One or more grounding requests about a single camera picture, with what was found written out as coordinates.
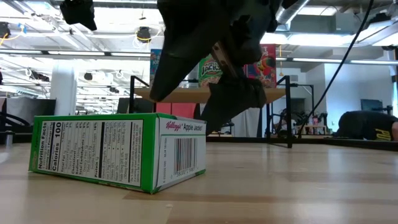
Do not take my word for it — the green Apple Jacks cereal box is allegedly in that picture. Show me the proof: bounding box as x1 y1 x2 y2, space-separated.
198 55 223 88
28 112 207 195

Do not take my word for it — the silver ventilation duct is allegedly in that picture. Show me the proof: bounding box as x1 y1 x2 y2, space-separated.
275 0 312 25

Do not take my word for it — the wooden shelf with black frame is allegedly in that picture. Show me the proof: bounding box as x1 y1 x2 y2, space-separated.
129 75 315 149

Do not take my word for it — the red Froot Loops cereal box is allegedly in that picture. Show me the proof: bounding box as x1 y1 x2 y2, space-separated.
243 43 277 89

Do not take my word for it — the person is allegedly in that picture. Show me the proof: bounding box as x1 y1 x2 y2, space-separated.
335 110 398 141

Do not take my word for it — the black computer monitor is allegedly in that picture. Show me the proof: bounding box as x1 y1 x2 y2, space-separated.
116 97 155 114

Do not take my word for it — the blue Rice Krispies cereal box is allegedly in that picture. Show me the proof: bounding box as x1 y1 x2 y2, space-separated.
150 49 163 86

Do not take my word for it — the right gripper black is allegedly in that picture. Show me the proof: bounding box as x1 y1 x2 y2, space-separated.
149 0 281 135

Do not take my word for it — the monitor on desk arm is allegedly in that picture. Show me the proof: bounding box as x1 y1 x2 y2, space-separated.
360 98 393 115

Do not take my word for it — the large black screen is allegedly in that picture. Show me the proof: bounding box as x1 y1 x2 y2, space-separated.
6 97 57 134

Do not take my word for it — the black round ceiling device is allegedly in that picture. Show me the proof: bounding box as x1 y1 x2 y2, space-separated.
136 26 152 44

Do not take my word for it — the black hanging cable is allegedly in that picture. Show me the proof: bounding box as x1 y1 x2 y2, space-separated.
297 0 374 138

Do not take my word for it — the black aluminium table frame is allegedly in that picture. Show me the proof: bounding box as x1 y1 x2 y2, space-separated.
0 132 398 152

